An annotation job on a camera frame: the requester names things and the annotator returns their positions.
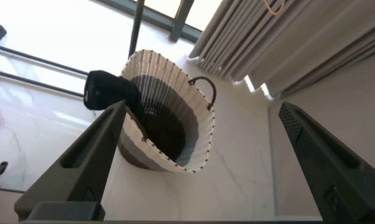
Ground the white laundry basket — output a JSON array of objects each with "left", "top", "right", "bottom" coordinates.
[{"left": 117, "top": 49, "right": 218, "bottom": 174}]

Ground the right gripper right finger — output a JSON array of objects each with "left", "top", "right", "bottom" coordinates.
[{"left": 277, "top": 101, "right": 375, "bottom": 222}]

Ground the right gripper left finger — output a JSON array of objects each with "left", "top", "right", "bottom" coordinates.
[{"left": 14, "top": 100, "right": 127, "bottom": 222}]

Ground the black garment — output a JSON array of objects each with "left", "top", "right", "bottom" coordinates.
[{"left": 83, "top": 70, "right": 143, "bottom": 121}]

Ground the pink clothes hanger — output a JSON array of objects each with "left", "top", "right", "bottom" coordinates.
[{"left": 263, "top": 0, "right": 286, "bottom": 16}]

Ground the beige curtain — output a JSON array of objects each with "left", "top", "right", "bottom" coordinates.
[{"left": 188, "top": 0, "right": 375, "bottom": 99}]

